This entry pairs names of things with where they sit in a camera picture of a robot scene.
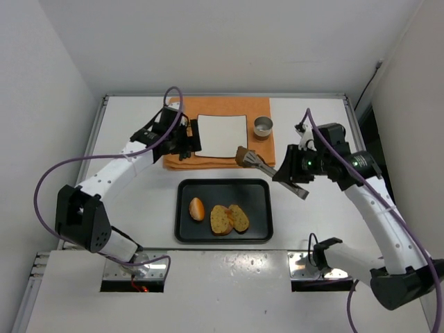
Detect brown chocolate croissant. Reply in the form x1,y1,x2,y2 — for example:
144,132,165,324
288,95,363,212
235,146,257,168

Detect stainless steel tongs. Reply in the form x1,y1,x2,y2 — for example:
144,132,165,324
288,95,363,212
241,150,309,200

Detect silver metal cup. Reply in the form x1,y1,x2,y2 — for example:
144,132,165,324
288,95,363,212
253,116,273,138

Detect orange woven placemat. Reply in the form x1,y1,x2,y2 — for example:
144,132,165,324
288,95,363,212
163,96,275,171

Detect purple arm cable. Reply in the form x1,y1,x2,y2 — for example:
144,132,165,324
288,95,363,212
300,108,444,333
33,85,185,244

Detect white square plate black rim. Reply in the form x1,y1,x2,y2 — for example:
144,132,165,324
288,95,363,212
195,114,248,158

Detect black wall cable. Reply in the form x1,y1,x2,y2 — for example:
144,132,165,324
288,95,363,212
353,60,383,112

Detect glossy orange bun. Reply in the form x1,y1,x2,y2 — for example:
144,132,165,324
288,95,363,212
189,197,205,222

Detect black baking tray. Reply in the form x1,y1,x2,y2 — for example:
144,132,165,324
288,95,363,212
174,178,273,244

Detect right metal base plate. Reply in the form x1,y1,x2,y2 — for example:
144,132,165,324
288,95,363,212
287,250,352,282

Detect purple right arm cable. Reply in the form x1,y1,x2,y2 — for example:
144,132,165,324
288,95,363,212
300,108,444,333

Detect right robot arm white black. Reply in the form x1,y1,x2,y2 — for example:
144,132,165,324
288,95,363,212
273,123,443,310

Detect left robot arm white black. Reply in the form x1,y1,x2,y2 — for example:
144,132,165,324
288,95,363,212
55,105,201,264

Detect metal base plate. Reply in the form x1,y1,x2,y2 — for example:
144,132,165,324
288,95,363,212
287,250,352,282
103,251,171,282

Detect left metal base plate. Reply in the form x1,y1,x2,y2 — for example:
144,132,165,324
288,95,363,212
103,251,171,282

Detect black right base cable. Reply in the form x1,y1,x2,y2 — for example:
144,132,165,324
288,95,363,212
307,232,334,271

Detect seeded bread slice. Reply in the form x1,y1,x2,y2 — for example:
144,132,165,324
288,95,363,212
229,205,250,233
210,205,233,236

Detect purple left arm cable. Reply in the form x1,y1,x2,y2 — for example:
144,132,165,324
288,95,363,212
33,85,185,244

